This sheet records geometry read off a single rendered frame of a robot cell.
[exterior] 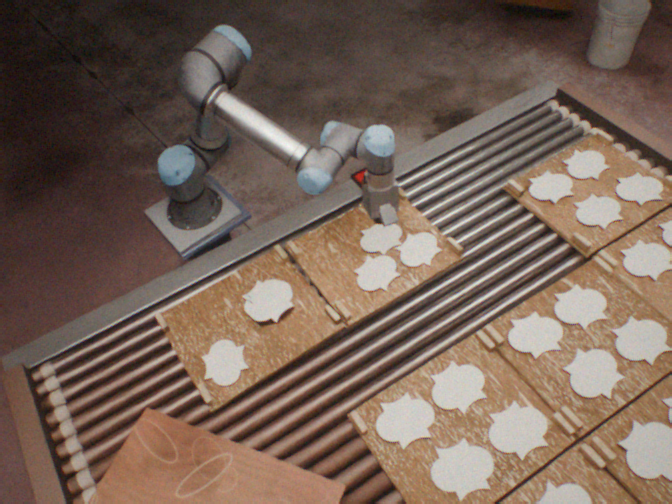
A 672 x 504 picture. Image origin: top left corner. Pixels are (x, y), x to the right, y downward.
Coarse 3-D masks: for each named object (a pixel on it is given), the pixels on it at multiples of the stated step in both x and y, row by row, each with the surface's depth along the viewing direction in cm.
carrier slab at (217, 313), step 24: (264, 264) 172; (288, 264) 171; (216, 288) 168; (240, 288) 167; (312, 288) 165; (168, 312) 164; (192, 312) 163; (216, 312) 163; (240, 312) 162; (288, 312) 161; (312, 312) 160; (168, 336) 159; (192, 336) 158; (216, 336) 158; (240, 336) 157; (264, 336) 157; (288, 336) 156; (312, 336) 155; (192, 360) 154; (264, 360) 152; (288, 360) 152; (240, 384) 148; (216, 408) 145
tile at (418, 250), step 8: (424, 232) 173; (408, 240) 172; (416, 240) 172; (424, 240) 172; (432, 240) 171; (400, 248) 170; (408, 248) 170; (416, 248) 170; (424, 248) 170; (432, 248) 170; (408, 256) 168; (416, 256) 168; (424, 256) 168; (432, 256) 168; (408, 264) 167; (416, 264) 166; (424, 264) 167
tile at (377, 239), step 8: (368, 232) 175; (376, 232) 175; (384, 232) 175; (392, 232) 174; (400, 232) 174; (368, 240) 173; (376, 240) 173; (384, 240) 173; (392, 240) 173; (368, 248) 171; (376, 248) 171; (384, 248) 171; (392, 248) 172
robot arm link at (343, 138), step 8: (328, 128) 148; (336, 128) 148; (344, 128) 147; (352, 128) 147; (320, 136) 149; (328, 136) 148; (336, 136) 146; (344, 136) 146; (352, 136) 146; (360, 136) 145; (328, 144) 144; (336, 144) 144; (344, 144) 145; (352, 144) 146; (344, 152) 145; (352, 152) 147; (344, 160) 145
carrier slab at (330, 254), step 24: (360, 216) 181; (408, 216) 179; (312, 240) 176; (336, 240) 176; (360, 240) 175; (312, 264) 171; (336, 264) 170; (360, 264) 169; (432, 264) 167; (456, 264) 168; (336, 288) 165; (408, 288) 163; (336, 312) 161; (360, 312) 159
